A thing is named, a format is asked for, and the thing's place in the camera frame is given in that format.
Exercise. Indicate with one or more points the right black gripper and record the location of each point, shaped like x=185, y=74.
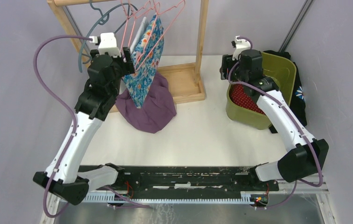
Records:
x=227, y=59

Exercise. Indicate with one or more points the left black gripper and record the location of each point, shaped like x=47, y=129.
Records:
x=128, y=66

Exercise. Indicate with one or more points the red polka dot skirt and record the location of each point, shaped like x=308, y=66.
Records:
x=241, y=99

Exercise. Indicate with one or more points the blue floral garment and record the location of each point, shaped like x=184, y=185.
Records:
x=138, y=84

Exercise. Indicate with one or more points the white garment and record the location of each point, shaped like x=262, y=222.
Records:
x=139, y=33

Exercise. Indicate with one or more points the pink hanger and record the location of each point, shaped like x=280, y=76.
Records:
x=143, y=11
x=150, y=46
x=125, y=28

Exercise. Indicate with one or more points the purple garment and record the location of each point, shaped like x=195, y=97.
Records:
x=157, y=111

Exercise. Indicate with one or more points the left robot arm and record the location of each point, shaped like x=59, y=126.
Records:
x=65, y=177

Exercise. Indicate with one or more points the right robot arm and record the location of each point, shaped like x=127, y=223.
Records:
x=305, y=154

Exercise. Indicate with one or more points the grey blue hanger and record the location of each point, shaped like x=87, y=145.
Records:
x=85, y=58

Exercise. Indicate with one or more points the green plastic basket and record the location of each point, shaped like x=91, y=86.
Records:
x=283, y=72

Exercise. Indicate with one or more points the wooden clothes rack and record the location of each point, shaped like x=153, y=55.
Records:
x=184, y=80

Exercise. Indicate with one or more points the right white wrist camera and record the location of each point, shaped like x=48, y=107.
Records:
x=240, y=44

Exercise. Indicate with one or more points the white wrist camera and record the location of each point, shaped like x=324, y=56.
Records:
x=240, y=44
x=107, y=44

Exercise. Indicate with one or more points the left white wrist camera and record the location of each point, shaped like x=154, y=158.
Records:
x=107, y=44

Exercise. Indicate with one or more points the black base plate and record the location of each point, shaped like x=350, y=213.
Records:
x=165, y=182

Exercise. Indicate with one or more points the white cable comb strip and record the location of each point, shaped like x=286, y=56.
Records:
x=109, y=197

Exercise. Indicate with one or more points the aluminium rail frame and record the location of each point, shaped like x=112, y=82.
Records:
x=287, y=188

